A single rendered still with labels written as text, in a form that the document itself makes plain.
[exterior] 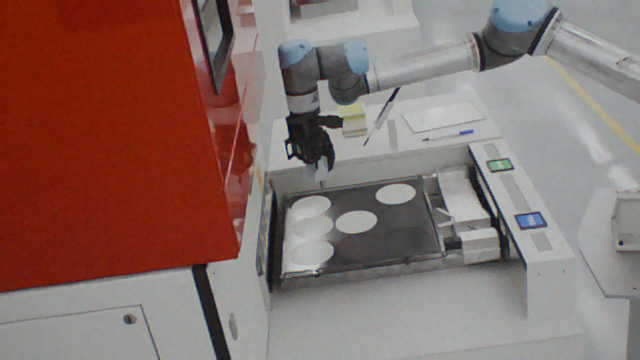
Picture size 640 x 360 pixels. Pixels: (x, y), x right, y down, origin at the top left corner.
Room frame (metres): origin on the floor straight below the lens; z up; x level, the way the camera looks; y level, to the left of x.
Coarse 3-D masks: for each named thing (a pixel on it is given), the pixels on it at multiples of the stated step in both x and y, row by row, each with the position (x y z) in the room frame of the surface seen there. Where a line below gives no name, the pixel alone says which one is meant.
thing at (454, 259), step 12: (456, 252) 1.33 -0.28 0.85; (396, 264) 1.33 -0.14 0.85; (420, 264) 1.32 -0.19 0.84; (432, 264) 1.32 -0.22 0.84; (444, 264) 1.32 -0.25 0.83; (456, 264) 1.32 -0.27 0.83; (468, 264) 1.32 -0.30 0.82; (312, 276) 1.34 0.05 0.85; (324, 276) 1.34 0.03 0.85; (336, 276) 1.33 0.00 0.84; (348, 276) 1.33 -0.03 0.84; (360, 276) 1.33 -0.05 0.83; (372, 276) 1.33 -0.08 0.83; (384, 276) 1.33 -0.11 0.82; (288, 288) 1.34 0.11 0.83
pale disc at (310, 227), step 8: (320, 216) 1.51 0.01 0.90; (296, 224) 1.49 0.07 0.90; (304, 224) 1.49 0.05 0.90; (312, 224) 1.48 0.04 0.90; (320, 224) 1.47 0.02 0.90; (328, 224) 1.47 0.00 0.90; (296, 232) 1.46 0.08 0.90; (304, 232) 1.45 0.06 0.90; (312, 232) 1.44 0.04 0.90; (320, 232) 1.44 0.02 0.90
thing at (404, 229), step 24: (336, 192) 1.62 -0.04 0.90; (360, 192) 1.60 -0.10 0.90; (288, 216) 1.54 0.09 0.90; (312, 216) 1.52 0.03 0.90; (336, 216) 1.50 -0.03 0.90; (384, 216) 1.46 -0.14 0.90; (408, 216) 1.44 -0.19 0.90; (288, 240) 1.43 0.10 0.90; (336, 240) 1.39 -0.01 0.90; (360, 240) 1.38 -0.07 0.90; (384, 240) 1.36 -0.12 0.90; (408, 240) 1.34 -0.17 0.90; (432, 240) 1.32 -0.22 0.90; (288, 264) 1.33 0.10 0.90; (336, 264) 1.30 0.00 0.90
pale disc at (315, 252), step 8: (312, 240) 1.41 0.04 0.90; (320, 240) 1.40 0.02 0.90; (296, 248) 1.39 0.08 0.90; (304, 248) 1.38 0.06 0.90; (312, 248) 1.38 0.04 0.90; (320, 248) 1.37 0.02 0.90; (328, 248) 1.36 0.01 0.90; (296, 256) 1.35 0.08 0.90; (304, 256) 1.35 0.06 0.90; (312, 256) 1.34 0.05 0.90; (320, 256) 1.34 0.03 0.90; (328, 256) 1.33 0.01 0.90; (304, 264) 1.32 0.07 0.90; (312, 264) 1.31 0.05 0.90
